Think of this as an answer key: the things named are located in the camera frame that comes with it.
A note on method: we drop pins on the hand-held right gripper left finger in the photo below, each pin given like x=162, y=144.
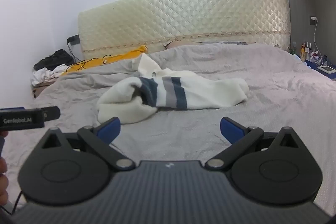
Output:
x=110, y=130

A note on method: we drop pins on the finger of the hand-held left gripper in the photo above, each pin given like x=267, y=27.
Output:
x=52, y=113

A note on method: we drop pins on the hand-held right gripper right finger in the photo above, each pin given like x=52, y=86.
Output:
x=231, y=130

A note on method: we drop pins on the person's left hand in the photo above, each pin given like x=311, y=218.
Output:
x=3, y=182

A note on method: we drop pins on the wooden nightstand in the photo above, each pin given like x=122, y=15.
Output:
x=39, y=88

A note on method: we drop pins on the grey bed blanket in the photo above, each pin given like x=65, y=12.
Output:
x=262, y=108

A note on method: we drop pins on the white crumpled cloth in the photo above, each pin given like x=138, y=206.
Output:
x=42, y=74

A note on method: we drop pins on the black cloth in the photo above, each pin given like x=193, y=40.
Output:
x=52, y=60

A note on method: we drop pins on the yellow cloth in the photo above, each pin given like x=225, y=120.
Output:
x=115, y=58

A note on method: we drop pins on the light blue bed sheet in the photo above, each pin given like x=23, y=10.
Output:
x=300, y=58

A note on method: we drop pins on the blue tray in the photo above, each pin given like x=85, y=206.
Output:
x=312, y=65

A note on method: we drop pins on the cluster of small bottles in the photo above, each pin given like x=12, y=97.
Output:
x=304, y=49

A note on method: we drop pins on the white flat device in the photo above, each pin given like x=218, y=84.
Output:
x=326, y=69

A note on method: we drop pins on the cream quilted headboard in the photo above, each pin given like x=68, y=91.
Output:
x=183, y=16

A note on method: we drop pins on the black wall socket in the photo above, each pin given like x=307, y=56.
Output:
x=73, y=39

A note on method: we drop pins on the wall socket with white charger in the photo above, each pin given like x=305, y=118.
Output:
x=313, y=20

